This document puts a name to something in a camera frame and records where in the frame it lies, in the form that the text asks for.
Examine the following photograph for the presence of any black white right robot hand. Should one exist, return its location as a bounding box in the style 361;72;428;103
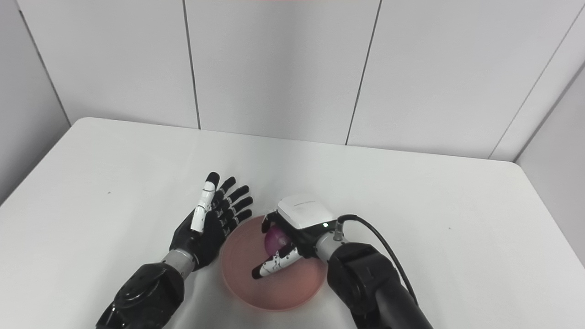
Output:
251;194;340;280

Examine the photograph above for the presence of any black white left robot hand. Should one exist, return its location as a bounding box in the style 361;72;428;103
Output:
170;172;254;272

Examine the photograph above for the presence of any red onion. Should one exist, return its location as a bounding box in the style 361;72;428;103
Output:
264;226;293;256

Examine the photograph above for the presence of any pink round plate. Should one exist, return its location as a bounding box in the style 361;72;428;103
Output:
221;215;328;312

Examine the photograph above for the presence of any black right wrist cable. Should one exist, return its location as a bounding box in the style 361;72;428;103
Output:
336;214;419;307

